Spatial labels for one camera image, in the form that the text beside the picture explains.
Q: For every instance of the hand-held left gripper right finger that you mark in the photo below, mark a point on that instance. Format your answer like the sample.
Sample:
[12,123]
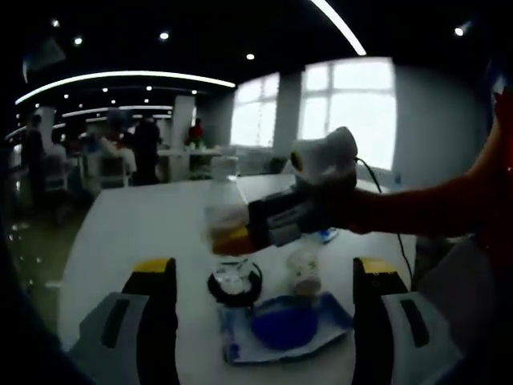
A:
[401,341]

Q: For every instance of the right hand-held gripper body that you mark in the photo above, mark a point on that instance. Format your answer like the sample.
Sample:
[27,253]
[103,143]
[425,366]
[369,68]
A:
[328,156]

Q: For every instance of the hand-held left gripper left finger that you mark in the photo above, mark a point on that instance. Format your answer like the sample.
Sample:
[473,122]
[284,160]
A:
[120,341]

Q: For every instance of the small blue packet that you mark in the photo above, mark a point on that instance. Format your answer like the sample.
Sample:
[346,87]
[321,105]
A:
[329,236]

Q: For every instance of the clear plastic bottle red label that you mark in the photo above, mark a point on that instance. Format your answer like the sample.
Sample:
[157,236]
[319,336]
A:
[224,192]

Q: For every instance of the blue disc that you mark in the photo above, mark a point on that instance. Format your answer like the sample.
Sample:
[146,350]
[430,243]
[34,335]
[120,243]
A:
[284,331]

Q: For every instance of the group of ceiling spot lights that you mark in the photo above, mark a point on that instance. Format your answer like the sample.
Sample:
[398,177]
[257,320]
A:
[164,35]

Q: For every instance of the large window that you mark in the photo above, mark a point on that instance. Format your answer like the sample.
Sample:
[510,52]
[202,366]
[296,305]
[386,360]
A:
[352,116]
[254,112]

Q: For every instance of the grey mesh office chair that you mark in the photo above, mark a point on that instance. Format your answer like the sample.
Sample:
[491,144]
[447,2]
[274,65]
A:
[453,288]

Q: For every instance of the white table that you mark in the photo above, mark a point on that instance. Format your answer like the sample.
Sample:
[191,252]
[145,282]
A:
[140,224]

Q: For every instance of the straight ceiling light strip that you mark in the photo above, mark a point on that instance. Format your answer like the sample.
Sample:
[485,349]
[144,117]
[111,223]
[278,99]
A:
[340,26]

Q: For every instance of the curved ceiling light strip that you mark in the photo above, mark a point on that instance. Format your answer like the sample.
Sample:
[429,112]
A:
[128,74]

